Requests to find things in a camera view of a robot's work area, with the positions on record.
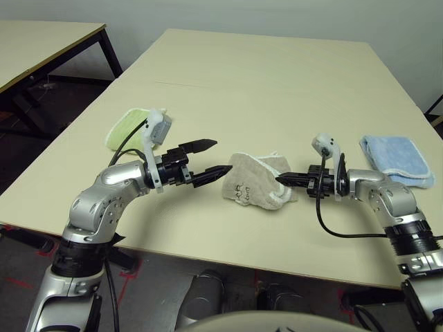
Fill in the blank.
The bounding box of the beige towel with duck embroidery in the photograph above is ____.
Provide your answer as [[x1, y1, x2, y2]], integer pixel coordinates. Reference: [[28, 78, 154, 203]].
[[221, 151, 299, 211]]

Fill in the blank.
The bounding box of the dark right robot leg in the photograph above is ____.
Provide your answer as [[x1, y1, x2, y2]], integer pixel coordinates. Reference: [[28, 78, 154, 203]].
[[257, 282, 314, 317]]

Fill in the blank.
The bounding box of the black tripod stand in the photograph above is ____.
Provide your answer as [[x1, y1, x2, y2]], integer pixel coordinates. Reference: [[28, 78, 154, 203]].
[[424, 98, 443, 118]]

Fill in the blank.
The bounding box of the light grey robot torso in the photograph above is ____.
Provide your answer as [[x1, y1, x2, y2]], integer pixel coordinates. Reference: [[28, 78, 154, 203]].
[[193, 311, 361, 332]]

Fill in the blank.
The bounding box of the beige side table black frame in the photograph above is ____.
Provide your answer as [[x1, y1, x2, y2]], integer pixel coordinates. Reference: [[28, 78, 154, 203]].
[[0, 19, 123, 139]]

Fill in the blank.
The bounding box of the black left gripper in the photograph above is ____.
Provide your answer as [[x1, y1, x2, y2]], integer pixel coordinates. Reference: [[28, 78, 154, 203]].
[[154, 138, 233, 190]]

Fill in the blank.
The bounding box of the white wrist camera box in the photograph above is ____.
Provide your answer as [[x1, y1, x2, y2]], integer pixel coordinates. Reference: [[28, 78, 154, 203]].
[[141, 109, 173, 193], [312, 132, 347, 203]]

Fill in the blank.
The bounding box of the dark robot leg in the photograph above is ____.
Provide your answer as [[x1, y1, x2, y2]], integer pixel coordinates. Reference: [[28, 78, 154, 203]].
[[181, 269, 226, 322], [257, 282, 314, 317]]

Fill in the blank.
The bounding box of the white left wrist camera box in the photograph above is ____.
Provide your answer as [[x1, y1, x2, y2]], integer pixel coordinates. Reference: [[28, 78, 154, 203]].
[[141, 109, 173, 193]]

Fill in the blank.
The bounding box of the dark left robot leg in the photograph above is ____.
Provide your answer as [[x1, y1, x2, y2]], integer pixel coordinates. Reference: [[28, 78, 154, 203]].
[[181, 269, 226, 322]]

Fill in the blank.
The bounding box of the folded green towel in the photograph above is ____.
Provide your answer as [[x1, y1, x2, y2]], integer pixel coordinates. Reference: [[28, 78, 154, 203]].
[[105, 107, 174, 152]]

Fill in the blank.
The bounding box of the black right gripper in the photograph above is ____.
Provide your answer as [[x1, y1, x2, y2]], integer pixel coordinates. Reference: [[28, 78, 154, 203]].
[[275, 163, 339, 201]]

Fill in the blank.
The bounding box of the folded blue towel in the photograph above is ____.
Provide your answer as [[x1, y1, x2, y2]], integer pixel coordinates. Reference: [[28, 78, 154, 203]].
[[359, 134, 436, 190]]

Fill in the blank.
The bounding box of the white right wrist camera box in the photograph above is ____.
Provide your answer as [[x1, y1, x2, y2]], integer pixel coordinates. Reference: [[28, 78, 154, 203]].
[[312, 132, 347, 203]]

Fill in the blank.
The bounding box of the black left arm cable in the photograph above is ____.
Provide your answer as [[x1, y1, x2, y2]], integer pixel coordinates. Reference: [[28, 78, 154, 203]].
[[103, 117, 153, 332]]

